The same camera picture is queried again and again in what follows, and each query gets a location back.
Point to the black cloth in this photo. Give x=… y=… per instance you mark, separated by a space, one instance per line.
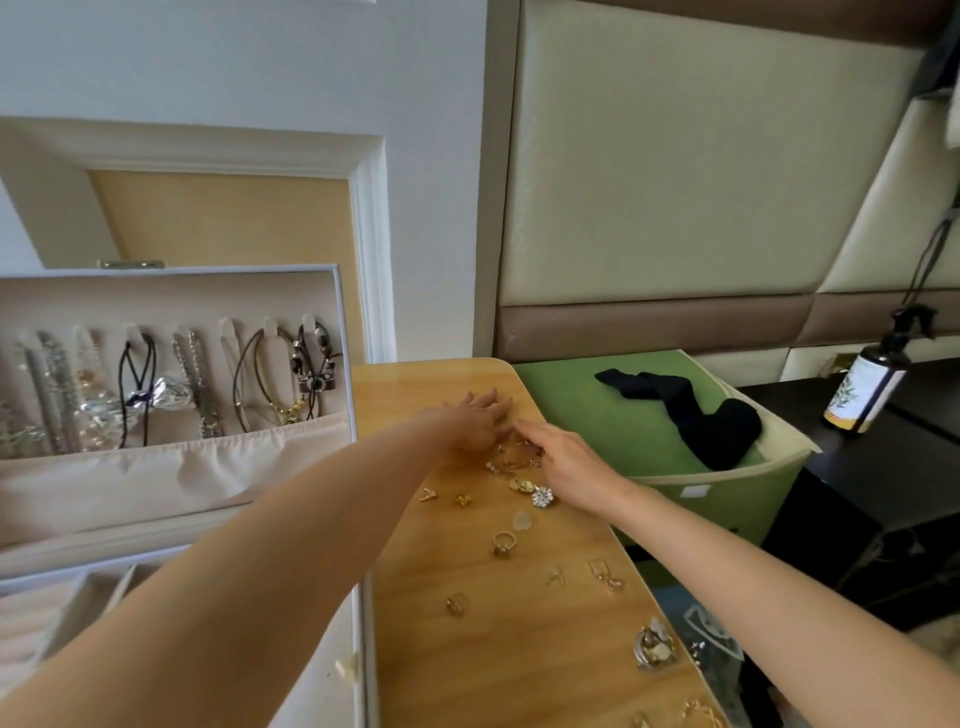
x=713 y=428

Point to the person's right forearm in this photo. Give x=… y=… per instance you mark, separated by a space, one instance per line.
x=780 y=600

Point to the beige padded wall panel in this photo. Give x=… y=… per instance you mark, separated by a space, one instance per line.
x=675 y=165

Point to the white hanging cloth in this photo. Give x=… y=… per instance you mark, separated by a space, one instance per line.
x=953 y=113

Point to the dark spray bottle white label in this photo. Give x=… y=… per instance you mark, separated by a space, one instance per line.
x=863 y=387

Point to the small earrings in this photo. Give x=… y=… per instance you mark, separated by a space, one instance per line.
x=542 y=497

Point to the black low cabinet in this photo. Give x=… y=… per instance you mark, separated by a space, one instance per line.
x=885 y=480

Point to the person's right hand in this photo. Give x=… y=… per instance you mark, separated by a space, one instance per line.
x=578 y=468

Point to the person's left forearm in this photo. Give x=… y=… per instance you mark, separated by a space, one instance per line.
x=225 y=600

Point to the person's left hand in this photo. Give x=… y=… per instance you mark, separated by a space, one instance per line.
x=477 y=423

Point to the white jewelry box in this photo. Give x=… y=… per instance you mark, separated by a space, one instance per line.
x=135 y=480

